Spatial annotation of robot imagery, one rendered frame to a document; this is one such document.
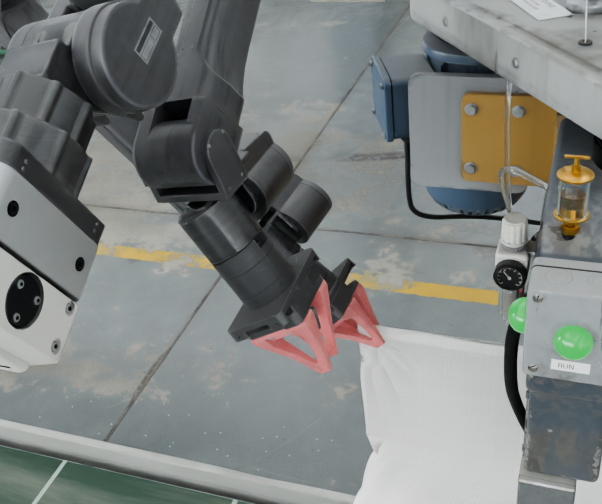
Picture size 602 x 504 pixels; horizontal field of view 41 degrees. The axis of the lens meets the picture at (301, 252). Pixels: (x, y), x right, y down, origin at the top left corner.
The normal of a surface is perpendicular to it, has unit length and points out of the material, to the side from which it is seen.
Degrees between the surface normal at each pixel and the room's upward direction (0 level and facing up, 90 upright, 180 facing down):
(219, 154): 78
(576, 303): 90
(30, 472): 0
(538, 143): 90
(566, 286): 0
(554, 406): 90
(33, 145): 53
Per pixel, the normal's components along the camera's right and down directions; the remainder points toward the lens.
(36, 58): -0.48, -0.44
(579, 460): -0.33, 0.56
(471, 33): -0.94, 0.27
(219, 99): 0.81, -0.02
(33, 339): 0.94, 0.11
